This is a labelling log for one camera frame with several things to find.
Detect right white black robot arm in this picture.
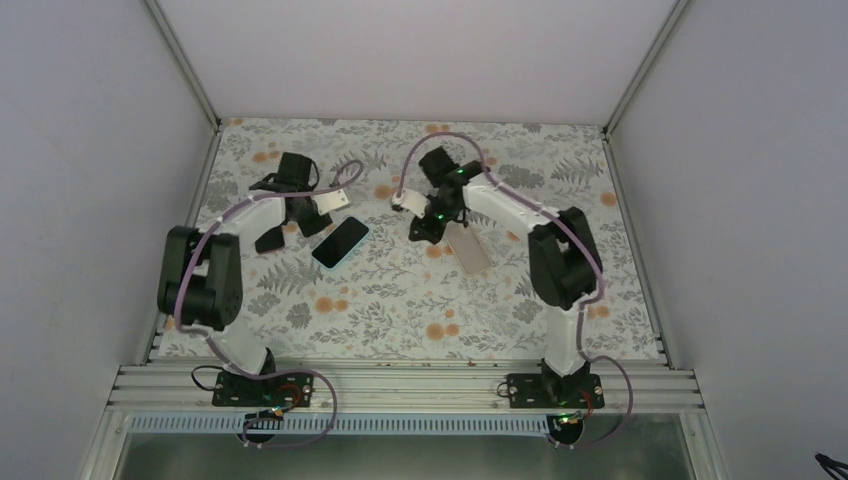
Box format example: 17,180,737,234
391,147,605,407

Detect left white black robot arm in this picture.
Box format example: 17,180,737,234
157,153,331,405

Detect phone in light blue case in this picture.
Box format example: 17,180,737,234
311,217,370,270

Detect floral patterned table mat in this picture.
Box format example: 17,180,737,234
198,118,660,361

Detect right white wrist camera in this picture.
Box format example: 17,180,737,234
390,189,429,218

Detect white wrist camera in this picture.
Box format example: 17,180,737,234
390,189,429,218
312,188,350,215

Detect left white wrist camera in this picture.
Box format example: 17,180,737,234
312,188,350,215

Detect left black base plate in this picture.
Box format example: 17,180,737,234
211,372,315,408

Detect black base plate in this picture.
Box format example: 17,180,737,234
211,372,315,408
503,373,606,409

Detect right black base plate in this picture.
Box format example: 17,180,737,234
503,373,606,409

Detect aluminium rail frame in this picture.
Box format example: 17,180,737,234
76,0,730,480

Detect black cable bottom right corner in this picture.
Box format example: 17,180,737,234
814,453,848,480

